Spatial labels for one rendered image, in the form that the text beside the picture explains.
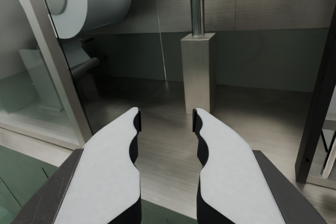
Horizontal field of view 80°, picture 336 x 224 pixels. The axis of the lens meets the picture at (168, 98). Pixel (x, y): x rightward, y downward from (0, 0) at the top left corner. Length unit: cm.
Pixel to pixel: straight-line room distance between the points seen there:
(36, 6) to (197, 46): 41
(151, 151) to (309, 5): 69
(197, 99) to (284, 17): 41
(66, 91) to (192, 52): 37
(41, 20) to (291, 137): 70
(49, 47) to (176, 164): 42
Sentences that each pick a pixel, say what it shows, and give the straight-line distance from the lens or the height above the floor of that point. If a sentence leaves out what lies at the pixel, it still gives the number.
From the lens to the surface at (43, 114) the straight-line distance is 74.
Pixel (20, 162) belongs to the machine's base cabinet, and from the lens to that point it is 101.
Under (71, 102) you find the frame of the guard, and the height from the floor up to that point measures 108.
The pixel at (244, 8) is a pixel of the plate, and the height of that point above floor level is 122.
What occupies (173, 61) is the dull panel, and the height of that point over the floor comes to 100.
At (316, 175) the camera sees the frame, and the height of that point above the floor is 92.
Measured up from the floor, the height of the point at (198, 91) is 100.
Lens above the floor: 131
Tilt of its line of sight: 28 degrees down
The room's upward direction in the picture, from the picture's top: 7 degrees counter-clockwise
